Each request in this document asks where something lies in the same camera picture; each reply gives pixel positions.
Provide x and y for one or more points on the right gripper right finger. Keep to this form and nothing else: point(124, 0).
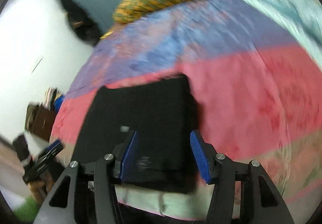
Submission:
point(242, 193)

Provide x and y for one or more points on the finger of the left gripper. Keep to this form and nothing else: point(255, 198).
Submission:
point(54, 149)

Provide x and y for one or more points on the black pants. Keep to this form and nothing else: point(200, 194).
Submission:
point(163, 114)

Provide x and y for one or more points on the operator left hand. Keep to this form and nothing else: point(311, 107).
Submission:
point(40, 188)

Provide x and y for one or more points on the brown wooden cabinet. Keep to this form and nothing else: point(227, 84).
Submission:
point(39, 121)

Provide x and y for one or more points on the clothes pile with blue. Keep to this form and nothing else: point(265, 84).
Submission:
point(53, 99)

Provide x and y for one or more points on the colourful satin quilt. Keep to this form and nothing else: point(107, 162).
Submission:
point(258, 90)

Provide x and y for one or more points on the teal floral blanket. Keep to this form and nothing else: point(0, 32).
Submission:
point(301, 18)

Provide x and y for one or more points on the black bag on wall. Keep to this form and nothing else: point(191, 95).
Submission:
point(80, 22)

